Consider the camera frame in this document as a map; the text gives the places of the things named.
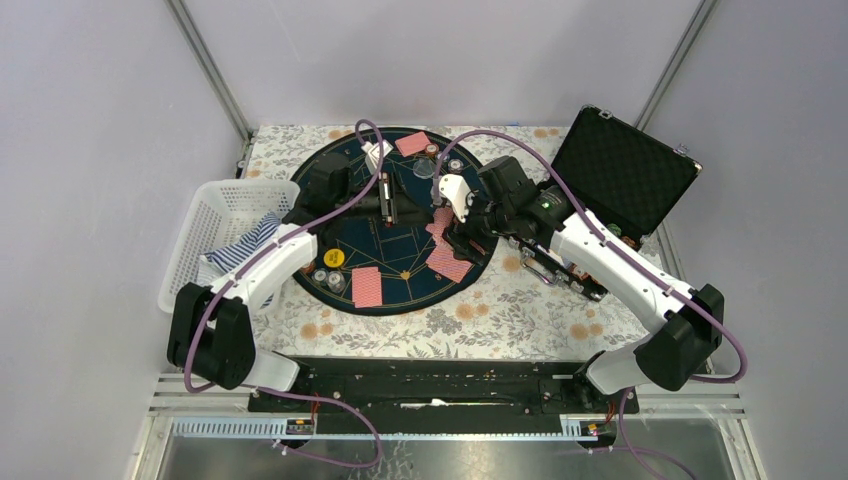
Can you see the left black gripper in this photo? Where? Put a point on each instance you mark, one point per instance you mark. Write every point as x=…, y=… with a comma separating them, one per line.
x=409, y=211

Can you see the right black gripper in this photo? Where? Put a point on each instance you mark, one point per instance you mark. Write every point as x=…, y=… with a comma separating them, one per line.
x=463, y=232

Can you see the red card deck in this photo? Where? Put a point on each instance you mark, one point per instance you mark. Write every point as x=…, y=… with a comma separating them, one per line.
x=442, y=219

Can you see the red playing card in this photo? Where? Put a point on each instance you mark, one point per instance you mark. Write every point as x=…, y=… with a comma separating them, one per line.
x=371, y=298
x=412, y=144
x=442, y=261
x=366, y=286
x=455, y=270

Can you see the yellow dealer button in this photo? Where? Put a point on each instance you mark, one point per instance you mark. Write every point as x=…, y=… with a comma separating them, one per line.
x=334, y=258

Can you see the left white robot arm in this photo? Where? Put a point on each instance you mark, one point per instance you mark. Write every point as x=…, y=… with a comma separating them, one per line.
x=211, y=334

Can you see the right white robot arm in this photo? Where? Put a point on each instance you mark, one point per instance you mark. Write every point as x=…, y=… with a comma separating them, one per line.
x=683, y=324

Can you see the clear plastic disc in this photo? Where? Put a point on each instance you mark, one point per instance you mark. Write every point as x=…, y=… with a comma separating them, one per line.
x=424, y=168

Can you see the round dark blue poker mat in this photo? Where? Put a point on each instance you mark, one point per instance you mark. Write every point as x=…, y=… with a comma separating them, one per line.
x=399, y=253

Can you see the green chip row in case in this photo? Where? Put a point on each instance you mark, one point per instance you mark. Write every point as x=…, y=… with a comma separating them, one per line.
x=615, y=230

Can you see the floral tablecloth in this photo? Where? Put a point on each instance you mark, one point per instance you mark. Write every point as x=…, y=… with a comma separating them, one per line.
x=508, y=313

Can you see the black chip carrying case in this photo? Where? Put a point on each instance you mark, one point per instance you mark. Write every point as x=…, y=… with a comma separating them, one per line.
x=621, y=174

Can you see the white plastic basket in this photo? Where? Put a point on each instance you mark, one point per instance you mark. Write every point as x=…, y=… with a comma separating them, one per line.
x=219, y=214

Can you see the striped blue white cloth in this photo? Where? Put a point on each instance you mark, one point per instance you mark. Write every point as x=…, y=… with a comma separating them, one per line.
x=215, y=264

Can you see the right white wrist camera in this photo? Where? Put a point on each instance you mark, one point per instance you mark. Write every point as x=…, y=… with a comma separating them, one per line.
x=454, y=189

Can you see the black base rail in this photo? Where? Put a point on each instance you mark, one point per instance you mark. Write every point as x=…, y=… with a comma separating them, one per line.
x=451, y=397

